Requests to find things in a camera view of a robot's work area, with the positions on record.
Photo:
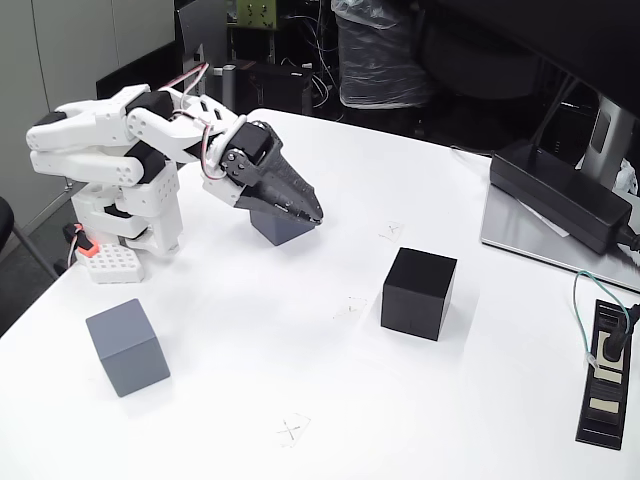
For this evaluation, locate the black power strip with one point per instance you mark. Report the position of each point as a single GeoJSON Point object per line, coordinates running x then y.
{"type": "Point", "coordinates": [602, 410]}

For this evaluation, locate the black power plug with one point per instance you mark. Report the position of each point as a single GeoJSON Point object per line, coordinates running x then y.
{"type": "Point", "coordinates": [611, 347]}

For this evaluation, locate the black power adapter brick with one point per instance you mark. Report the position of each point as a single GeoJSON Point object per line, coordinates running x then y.
{"type": "Point", "coordinates": [555, 195]}

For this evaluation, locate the black monitor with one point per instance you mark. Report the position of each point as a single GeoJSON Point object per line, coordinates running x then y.
{"type": "Point", "coordinates": [550, 35]}

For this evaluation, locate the white perforated clamp block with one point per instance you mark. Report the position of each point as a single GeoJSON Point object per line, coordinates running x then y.
{"type": "Point", "coordinates": [115, 265]}

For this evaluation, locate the black chair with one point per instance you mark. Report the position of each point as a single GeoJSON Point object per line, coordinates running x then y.
{"type": "Point", "coordinates": [4, 220]}

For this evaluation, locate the orange connector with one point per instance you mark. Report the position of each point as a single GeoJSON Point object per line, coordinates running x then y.
{"type": "Point", "coordinates": [87, 247]}

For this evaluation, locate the black box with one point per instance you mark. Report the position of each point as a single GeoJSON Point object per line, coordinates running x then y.
{"type": "Point", "coordinates": [280, 87]}

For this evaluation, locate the green circuit board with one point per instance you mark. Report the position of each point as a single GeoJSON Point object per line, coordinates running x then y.
{"type": "Point", "coordinates": [256, 14]}

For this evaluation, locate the silver post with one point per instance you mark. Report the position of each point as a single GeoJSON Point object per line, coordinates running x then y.
{"type": "Point", "coordinates": [227, 85]}

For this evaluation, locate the black cube block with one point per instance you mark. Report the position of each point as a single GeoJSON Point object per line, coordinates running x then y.
{"type": "Point", "coordinates": [415, 300]}

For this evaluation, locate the silver monitor stand neck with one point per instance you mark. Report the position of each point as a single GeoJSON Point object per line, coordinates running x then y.
{"type": "Point", "coordinates": [607, 135]}

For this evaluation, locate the grey cube block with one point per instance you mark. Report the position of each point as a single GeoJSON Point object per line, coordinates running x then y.
{"type": "Point", "coordinates": [127, 350]}
{"type": "Point", "coordinates": [280, 232]}

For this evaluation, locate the crumpled white plastic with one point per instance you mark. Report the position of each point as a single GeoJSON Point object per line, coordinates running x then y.
{"type": "Point", "coordinates": [630, 177]}

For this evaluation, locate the silver monitor stand base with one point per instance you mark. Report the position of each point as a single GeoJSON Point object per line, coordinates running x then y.
{"type": "Point", "coordinates": [520, 235]}

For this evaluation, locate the plastic wrapped bundle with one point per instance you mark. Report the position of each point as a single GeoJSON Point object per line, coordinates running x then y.
{"type": "Point", "coordinates": [380, 60]}

